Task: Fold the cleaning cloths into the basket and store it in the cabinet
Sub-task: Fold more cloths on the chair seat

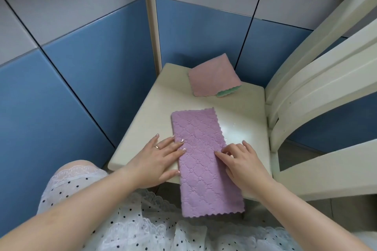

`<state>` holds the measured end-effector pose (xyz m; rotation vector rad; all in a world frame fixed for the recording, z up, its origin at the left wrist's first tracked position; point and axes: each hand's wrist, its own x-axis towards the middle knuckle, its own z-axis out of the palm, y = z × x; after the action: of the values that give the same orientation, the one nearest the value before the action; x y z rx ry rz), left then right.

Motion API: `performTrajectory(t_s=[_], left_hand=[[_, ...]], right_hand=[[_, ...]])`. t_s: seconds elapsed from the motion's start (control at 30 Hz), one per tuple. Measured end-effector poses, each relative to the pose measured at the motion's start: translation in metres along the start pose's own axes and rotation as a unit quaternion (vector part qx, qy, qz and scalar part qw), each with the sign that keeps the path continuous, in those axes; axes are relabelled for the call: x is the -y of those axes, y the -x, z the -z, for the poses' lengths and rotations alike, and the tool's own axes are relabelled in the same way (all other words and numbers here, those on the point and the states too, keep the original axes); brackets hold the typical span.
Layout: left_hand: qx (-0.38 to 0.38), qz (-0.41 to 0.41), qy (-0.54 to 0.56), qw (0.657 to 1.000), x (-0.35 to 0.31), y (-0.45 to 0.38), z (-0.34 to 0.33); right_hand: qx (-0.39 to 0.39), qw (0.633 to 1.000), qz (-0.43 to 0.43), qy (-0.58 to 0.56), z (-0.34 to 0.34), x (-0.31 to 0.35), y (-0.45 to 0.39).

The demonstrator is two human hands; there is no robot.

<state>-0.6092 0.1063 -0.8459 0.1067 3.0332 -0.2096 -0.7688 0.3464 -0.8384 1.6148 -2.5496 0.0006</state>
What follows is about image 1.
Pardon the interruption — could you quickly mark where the beige cabinet corner post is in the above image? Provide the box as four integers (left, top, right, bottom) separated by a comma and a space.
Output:
141, 0, 163, 77

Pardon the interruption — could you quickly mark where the purple quilted microfibre cloth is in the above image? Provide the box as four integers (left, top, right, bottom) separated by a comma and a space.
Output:
171, 107, 245, 219

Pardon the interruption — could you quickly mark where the person's knee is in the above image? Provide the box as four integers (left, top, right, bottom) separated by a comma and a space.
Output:
60, 160, 99, 175

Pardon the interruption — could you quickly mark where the person's right hand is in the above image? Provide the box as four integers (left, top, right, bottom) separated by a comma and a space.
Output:
214, 140, 273, 200

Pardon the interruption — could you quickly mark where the white polka dot dress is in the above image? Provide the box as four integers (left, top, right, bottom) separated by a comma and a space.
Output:
37, 161, 377, 251

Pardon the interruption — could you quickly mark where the green microfibre cloth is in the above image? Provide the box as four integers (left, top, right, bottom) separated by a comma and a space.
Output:
216, 85, 243, 98

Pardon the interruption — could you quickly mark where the person's left forearm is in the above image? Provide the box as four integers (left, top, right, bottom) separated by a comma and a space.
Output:
0, 168, 143, 251

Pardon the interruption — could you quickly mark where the person's left hand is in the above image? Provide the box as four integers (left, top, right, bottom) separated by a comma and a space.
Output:
127, 134, 187, 190

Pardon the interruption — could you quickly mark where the cream wooden chair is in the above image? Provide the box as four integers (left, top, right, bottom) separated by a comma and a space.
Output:
107, 0, 377, 202

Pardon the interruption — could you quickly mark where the person's right forearm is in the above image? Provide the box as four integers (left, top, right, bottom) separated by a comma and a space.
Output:
250, 180, 375, 251

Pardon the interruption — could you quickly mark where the folded pink microfibre cloth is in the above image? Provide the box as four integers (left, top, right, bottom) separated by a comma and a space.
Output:
188, 53, 242, 97

